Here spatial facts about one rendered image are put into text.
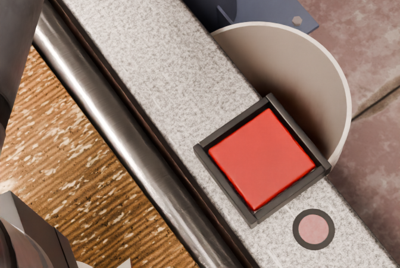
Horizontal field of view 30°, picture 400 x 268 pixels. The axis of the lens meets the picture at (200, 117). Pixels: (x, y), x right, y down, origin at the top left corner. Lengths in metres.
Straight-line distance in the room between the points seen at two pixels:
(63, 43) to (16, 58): 0.42
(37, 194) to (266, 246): 0.18
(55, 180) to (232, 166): 0.13
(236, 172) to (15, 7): 0.37
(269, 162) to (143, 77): 0.13
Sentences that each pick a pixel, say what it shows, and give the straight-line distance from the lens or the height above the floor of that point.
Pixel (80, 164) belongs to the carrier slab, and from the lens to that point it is 0.58.
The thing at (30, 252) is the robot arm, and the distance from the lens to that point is 0.29.
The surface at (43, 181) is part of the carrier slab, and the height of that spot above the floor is 0.94.
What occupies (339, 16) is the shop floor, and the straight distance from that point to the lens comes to 1.69.
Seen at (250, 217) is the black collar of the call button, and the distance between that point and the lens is 0.56.
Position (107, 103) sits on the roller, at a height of 0.92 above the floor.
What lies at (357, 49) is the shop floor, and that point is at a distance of 1.65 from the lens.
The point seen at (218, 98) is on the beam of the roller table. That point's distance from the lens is 0.60.
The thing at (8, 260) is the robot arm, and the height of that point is 1.24.
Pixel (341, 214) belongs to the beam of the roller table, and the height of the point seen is 0.92.
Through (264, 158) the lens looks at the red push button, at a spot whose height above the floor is 0.93.
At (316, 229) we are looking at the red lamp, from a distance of 0.57.
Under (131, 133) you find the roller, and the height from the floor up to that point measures 0.92.
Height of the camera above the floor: 1.47
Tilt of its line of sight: 69 degrees down
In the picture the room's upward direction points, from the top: 12 degrees counter-clockwise
